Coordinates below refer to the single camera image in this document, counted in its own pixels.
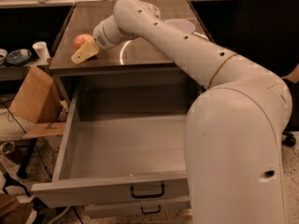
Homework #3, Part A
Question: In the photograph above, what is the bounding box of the black top drawer handle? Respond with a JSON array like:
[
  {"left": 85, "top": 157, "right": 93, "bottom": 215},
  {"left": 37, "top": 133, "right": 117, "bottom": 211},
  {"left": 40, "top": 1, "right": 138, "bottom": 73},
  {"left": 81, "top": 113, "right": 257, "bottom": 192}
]
[{"left": 130, "top": 183, "right": 165, "bottom": 199}]

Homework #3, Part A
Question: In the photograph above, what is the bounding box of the black stool leg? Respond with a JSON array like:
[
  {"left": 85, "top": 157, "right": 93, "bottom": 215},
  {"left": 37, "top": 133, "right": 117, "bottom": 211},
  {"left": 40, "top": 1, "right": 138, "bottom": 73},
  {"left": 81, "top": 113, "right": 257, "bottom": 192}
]
[{"left": 17, "top": 138, "right": 37, "bottom": 179}]

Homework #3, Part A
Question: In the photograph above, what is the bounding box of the white ceramic bowl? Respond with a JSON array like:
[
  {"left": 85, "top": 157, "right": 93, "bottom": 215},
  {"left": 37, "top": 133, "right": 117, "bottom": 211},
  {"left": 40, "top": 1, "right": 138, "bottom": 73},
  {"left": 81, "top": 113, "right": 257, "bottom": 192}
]
[{"left": 164, "top": 19, "right": 195, "bottom": 34}]

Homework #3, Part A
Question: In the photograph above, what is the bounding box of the brown cardboard box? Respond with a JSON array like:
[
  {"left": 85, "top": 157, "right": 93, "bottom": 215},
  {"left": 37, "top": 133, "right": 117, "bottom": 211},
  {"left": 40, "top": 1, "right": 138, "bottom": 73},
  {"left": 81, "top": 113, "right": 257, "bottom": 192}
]
[{"left": 9, "top": 66, "right": 65, "bottom": 139}]

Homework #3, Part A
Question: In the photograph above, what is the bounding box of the grey drawer cabinet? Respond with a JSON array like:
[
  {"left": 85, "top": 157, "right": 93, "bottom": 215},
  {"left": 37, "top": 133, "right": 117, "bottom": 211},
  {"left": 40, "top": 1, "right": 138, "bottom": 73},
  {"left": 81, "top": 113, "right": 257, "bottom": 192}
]
[{"left": 49, "top": 0, "right": 216, "bottom": 107}]

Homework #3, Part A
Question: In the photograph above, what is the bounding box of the white paper cup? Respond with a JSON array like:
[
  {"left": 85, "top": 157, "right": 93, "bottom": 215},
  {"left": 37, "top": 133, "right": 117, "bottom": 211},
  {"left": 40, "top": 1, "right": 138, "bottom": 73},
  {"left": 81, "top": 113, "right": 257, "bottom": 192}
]
[{"left": 32, "top": 41, "right": 50, "bottom": 61}]

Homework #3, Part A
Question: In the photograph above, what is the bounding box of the black lower drawer handle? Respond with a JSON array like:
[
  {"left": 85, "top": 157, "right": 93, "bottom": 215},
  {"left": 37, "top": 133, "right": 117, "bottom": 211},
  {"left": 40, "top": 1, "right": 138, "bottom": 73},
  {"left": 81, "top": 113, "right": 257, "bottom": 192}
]
[{"left": 141, "top": 205, "right": 162, "bottom": 215}]

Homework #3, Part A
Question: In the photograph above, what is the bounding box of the small bowl at left edge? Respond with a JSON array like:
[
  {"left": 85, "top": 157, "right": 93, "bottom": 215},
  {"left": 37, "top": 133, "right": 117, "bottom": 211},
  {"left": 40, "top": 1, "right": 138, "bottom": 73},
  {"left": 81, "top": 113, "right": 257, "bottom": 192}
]
[{"left": 0, "top": 49, "right": 7, "bottom": 66}]

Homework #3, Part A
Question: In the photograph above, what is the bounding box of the black office chair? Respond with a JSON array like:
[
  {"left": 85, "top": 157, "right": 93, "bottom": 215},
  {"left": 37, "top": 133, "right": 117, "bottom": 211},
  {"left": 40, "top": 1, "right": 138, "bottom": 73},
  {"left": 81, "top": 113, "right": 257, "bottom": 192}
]
[{"left": 231, "top": 0, "right": 299, "bottom": 147}]

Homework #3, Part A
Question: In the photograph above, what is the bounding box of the red-orange apple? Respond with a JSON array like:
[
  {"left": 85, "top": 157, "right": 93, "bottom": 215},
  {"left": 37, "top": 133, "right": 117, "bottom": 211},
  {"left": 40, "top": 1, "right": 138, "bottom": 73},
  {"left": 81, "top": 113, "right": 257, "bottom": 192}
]
[{"left": 74, "top": 34, "right": 93, "bottom": 50}]

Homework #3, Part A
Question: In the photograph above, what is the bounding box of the black drawer handle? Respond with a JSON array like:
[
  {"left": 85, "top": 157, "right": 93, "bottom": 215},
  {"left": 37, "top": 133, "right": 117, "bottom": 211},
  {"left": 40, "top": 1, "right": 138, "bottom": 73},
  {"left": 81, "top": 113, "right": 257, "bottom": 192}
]
[
  {"left": 130, "top": 183, "right": 165, "bottom": 199},
  {"left": 141, "top": 205, "right": 162, "bottom": 215}
]

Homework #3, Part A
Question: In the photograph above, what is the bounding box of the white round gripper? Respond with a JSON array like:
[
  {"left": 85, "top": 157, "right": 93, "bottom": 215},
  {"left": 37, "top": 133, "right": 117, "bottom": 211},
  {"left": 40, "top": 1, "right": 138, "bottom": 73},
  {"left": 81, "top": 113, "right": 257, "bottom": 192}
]
[{"left": 71, "top": 15, "right": 135, "bottom": 64}]

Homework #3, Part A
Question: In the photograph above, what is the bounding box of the dark blue plate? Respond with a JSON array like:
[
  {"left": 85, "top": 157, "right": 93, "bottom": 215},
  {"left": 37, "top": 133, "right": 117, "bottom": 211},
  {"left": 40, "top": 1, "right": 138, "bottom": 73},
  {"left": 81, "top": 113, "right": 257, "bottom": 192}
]
[{"left": 6, "top": 49, "right": 32, "bottom": 66}]

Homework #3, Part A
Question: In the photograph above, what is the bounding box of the open grey top drawer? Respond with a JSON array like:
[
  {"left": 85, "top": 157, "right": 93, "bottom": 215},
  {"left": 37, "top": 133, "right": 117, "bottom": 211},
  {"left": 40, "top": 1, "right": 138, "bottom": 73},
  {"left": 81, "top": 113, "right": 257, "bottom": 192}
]
[{"left": 32, "top": 74, "right": 202, "bottom": 207}]

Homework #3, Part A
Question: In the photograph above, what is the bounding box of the grey lower drawer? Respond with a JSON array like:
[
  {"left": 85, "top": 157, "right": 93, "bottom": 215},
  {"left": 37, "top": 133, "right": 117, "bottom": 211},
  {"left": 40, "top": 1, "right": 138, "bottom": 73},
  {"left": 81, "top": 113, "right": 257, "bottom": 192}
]
[{"left": 85, "top": 196, "right": 191, "bottom": 218}]

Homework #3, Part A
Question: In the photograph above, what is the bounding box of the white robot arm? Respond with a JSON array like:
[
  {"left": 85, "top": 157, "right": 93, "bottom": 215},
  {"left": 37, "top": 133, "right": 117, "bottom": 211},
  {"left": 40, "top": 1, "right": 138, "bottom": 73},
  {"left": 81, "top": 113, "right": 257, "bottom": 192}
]
[{"left": 71, "top": 0, "right": 292, "bottom": 224}]

